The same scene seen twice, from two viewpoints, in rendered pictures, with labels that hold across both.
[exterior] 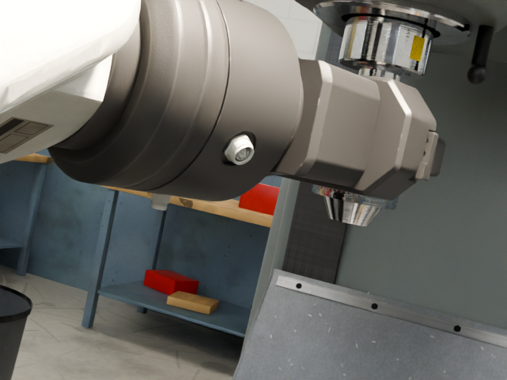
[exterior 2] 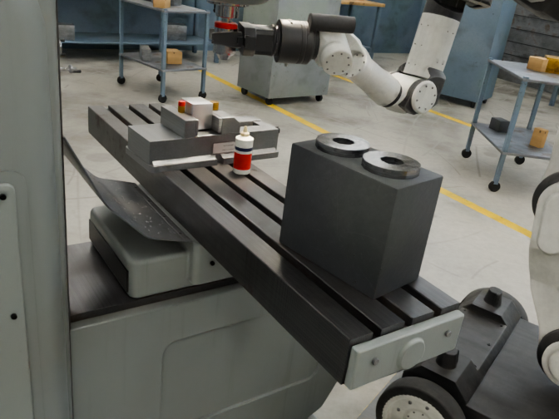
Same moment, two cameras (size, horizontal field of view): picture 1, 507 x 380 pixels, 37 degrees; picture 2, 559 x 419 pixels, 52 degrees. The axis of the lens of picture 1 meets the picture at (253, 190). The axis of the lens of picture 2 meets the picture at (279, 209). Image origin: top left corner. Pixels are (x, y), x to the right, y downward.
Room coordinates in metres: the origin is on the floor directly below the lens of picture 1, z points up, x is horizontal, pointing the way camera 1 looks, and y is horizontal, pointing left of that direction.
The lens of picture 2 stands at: (1.35, 0.73, 1.41)
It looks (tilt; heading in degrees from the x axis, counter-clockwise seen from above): 24 degrees down; 213
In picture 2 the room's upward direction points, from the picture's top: 7 degrees clockwise
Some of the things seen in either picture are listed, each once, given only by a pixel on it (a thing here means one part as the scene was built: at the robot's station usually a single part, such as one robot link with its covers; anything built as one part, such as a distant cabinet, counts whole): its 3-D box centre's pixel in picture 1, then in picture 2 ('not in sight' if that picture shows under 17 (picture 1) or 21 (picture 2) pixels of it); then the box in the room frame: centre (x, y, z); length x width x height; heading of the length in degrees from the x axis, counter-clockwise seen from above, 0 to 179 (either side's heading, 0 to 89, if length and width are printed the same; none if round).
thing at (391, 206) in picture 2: not in sight; (356, 207); (0.55, 0.36, 1.04); 0.22 x 0.12 x 0.20; 78
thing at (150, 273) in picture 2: not in sight; (210, 227); (0.41, -0.05, 0.80); 0.50 x 0.35 x 0.12; 159
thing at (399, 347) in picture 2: not in sight; (219, 191); (0.42, -0.03, 0.90); 1.24 x 0.23 x 0.08; 69
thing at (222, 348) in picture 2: not in sight; (210, 346); (0.39, -0.05, 0.44); 0.80 x 0.30 x 0.60; 159
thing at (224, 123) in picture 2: not in sight; (216, 117); (0.32, -0.14, 1.03); 0.12 x 0.06 x 0.04; 71
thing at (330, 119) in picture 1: (251, 115); (268, 41); (0.35, 0.01, 1.24); 0.13 x 0.12 x 0.10; 47
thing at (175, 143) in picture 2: not in sight; (205, 132); (0.35, -0.15, 1.00); 0.35 x 0.15 x 0.11; 161
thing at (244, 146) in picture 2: not in sight; (243, 149); (0.37, -0.02, 1.00); 0.04 x 0.04 x 0.11
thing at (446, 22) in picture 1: (391, 19); (227, 2); (0.41, -0.05, 1.31); 0.09 x 0.09 x 0.01
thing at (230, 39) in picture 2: not in sight; (227, 39); (0.44, -0.03, 1.24); 0.06 x 0.02 x 0.03; 137
